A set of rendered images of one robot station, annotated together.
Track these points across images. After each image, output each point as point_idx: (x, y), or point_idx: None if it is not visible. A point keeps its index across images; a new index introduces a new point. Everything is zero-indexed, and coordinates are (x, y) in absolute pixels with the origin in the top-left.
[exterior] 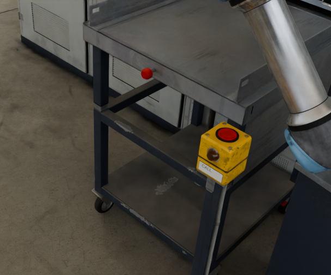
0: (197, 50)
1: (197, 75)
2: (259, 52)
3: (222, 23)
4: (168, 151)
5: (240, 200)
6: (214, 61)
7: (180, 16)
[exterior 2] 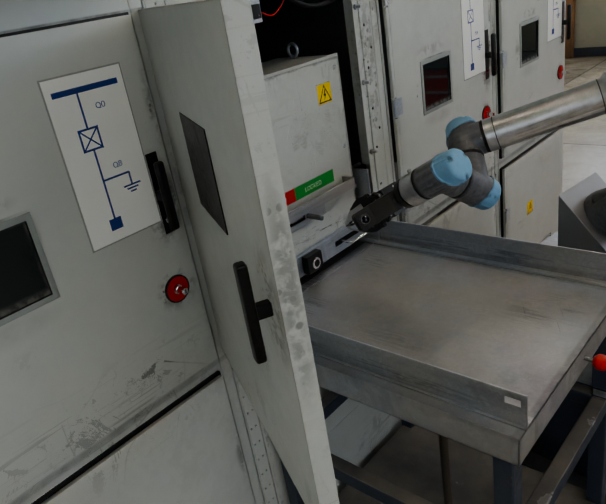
0: (521, 319)
1: (589, 312)
2: (489, 281)
3: (420, 312)
4: (571, 447)
5: (470, 472)
6: (540, 305)
7: (416, 347)
